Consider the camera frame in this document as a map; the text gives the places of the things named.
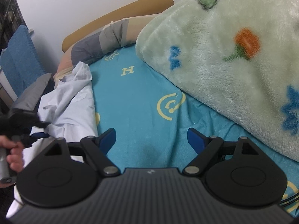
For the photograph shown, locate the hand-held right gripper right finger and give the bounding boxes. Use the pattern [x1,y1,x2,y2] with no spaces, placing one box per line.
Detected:
[182,127,260,177]

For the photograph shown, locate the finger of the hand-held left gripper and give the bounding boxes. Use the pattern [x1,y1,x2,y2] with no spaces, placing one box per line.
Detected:
[22,132,51,148]

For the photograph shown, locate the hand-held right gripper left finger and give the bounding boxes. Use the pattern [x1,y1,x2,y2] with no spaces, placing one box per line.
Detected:
[44,127,121,178]

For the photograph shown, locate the white t-shirt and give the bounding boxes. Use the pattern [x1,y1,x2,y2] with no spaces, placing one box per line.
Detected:
[6,61,98,217]

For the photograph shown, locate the person's left hand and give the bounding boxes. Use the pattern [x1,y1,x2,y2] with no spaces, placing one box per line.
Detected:
[0,136,25,174]

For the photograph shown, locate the grey cloth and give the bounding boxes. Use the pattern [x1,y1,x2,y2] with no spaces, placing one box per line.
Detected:
[10,73,52,112]

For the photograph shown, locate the bed with teal sheet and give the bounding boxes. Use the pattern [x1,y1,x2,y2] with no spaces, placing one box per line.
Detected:
[89,44,299,215]

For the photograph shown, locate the green printed fleece blanket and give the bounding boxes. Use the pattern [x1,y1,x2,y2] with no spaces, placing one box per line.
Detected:
[135,0,299,162]

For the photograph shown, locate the blue covered chair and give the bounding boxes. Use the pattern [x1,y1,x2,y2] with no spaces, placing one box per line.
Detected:
[0,24,47,98]

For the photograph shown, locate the long patchwork pillow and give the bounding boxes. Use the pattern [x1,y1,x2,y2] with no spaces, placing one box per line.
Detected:
[53,14,161,84]

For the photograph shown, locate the dark window grille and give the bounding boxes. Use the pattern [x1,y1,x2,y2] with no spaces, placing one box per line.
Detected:
[0,0,26,52]

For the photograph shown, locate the tan wooden headboard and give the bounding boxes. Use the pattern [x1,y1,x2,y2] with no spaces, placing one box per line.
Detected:
[62,0,174,53]

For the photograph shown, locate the black cable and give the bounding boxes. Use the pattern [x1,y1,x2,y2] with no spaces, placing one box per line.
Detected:
[280,195,299,207]

